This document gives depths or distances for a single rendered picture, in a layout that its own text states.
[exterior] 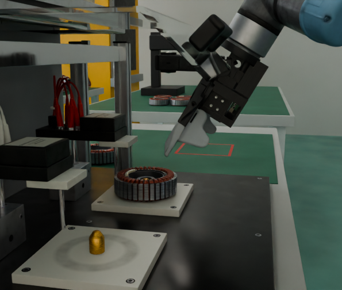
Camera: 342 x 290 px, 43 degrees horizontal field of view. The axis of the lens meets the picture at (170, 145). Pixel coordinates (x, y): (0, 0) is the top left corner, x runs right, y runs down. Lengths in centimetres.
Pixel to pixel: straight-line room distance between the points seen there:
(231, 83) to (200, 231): 24
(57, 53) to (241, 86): 29
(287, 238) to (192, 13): 530
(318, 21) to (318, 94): 527
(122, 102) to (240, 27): 37
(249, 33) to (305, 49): 514
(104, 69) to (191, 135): 355
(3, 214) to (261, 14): 46
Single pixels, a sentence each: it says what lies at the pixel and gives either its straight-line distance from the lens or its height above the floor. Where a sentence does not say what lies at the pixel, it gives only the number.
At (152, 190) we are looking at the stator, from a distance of 74.
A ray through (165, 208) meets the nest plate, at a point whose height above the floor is 78.
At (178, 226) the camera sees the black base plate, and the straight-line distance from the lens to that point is 68.
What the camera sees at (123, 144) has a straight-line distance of 75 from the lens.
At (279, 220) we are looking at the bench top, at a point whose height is 75.
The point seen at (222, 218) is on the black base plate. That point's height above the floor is 77.
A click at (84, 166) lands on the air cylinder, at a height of 82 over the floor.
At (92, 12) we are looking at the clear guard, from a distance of 38.
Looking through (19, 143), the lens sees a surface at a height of 92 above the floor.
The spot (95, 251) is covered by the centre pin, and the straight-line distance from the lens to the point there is 57.
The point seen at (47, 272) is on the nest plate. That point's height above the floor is 78.
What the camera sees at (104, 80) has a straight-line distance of 422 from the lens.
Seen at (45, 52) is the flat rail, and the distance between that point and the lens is 63.
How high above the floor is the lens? 103
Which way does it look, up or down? 12 degrees down
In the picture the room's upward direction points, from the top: straight up
